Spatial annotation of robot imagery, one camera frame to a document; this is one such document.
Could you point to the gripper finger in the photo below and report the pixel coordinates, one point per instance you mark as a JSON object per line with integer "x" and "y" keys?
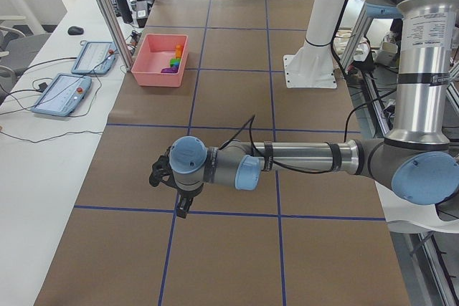
{"x": 178, "y": 207}
{"x": 185, "y": 207}

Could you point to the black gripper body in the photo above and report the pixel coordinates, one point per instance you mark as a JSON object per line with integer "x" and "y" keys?
{"x": 186, "y": 194}

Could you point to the purple block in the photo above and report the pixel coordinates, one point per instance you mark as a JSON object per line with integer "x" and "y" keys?
{"x": 169, "y": 70}

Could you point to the green block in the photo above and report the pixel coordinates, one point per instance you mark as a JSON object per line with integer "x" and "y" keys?
{"x": 174, "y": 61}

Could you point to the orange block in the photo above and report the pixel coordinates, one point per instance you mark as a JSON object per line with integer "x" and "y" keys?
{"x": 179, "y": 51}

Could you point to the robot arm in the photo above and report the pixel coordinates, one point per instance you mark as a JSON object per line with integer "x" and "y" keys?
{"x": 412, "y": 159}

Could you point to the pink plastic box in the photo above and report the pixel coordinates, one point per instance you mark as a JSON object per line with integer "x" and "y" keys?
{"x": 154, "y": 54}

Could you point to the near teach pendant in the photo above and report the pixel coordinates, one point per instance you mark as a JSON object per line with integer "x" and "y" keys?
{"x": 62, "y": 95}

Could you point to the teach pendant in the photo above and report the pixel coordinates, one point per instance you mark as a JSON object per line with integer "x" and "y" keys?
{"x": 62, "y": 95}
{"x": 95, "y": 58}

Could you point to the far teach pendant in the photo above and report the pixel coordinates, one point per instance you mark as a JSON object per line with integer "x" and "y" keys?
{"x": 95, "y": 58}

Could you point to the black computer mouse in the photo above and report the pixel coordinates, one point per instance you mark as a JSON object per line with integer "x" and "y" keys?
{"x": 75, "y": 31}

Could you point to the black water bottle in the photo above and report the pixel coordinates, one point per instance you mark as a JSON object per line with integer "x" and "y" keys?
{"x": 125, "y": 11}

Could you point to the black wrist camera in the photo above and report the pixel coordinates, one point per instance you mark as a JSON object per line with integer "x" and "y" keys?
{"x": 162, "y": 172}

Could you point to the white camera post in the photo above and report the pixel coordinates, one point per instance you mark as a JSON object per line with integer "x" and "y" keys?
{"x": 312, "y": 65}

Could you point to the aluminium frame post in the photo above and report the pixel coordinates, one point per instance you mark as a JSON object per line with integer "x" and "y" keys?
{"x": 116, "y": 32}

